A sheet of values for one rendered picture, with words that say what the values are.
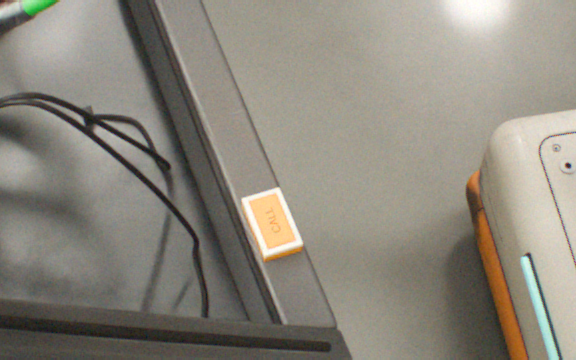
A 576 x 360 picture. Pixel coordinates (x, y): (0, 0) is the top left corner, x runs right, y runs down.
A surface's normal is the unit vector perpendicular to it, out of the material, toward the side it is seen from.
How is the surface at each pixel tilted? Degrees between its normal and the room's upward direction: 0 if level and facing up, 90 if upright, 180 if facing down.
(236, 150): 0
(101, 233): 0
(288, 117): 0
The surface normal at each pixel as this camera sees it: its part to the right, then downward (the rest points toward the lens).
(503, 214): -0.98, 0.15
